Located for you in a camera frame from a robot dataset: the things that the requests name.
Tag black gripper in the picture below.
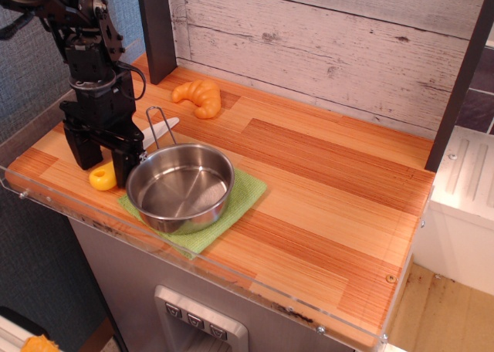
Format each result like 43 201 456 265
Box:
60 76 145 188

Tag yellow handled toy knife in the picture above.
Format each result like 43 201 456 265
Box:
89 117 180 191

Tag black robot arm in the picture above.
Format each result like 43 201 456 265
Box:
1 0 145 188

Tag green cloth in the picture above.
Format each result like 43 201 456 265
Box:
117 168 267 259

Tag stainless steel pot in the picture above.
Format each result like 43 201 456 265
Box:
125 105 235 235

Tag orange toy croissant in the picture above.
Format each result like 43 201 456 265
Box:
171 79 222 119

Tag grey toy fridge cabinet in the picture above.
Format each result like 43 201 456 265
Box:
69 219 349 351

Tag silver dispenser button panel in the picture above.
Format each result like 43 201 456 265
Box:
154 285 249 351

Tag orange object bottom left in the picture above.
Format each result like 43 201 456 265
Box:
20 335 60 352

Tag white toy sink unit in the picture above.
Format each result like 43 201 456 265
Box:
412 127 493 294

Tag clear acrylic guard rail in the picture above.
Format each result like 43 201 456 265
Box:
0 39 435 349

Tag dark left shelf post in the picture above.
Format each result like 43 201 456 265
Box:
139 0 177 84

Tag dark shelf post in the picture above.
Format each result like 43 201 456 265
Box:
139 0 177 84
425 0 493 172

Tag dark right shelf post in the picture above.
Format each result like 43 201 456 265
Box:
425 0 493 172

